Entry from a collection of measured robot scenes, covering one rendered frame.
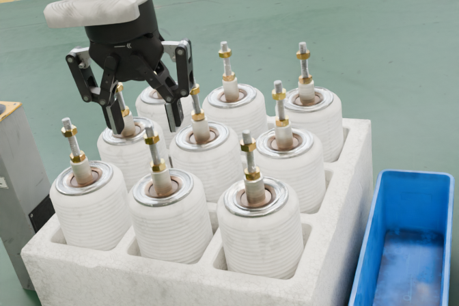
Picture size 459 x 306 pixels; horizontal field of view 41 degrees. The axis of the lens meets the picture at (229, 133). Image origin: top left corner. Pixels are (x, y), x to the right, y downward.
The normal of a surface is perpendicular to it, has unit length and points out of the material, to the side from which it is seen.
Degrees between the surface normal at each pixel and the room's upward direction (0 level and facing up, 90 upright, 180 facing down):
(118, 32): 89
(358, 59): 0
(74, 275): 90
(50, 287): 90
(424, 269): 0
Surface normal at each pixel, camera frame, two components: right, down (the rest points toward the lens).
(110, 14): -0.14, 0.51
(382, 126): -0.15, -0.85
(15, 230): -0.35, 0.52
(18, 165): 0.93, 0.07
